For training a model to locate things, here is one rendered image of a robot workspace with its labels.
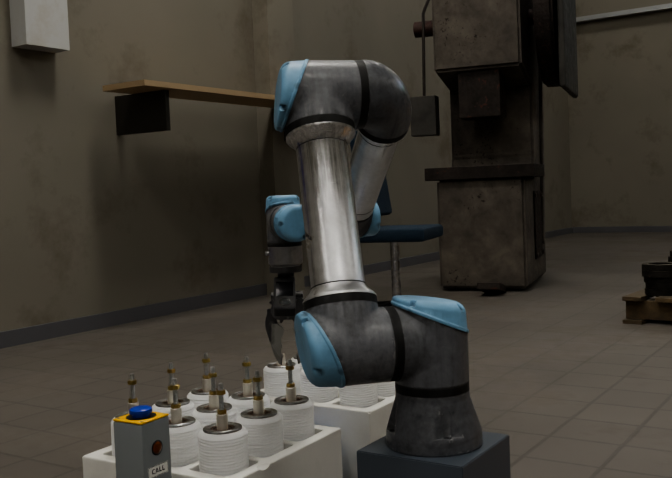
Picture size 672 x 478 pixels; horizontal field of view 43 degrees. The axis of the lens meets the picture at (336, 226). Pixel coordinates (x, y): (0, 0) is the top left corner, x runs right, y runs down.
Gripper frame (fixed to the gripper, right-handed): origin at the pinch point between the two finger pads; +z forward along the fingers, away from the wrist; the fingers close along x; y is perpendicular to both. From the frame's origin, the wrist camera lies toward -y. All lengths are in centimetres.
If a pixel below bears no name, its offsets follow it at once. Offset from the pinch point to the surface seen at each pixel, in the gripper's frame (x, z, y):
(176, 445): 22.9, 12.6, -16.8
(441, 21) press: -111, -145, 382
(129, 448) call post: 28.7, 7.7, -33.4
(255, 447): 7.6, 14.8, -13.8
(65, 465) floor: 61, 34, 45
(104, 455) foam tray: 38.8, 16.4, -7.8
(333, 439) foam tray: -8.7, 18.2, -0.3
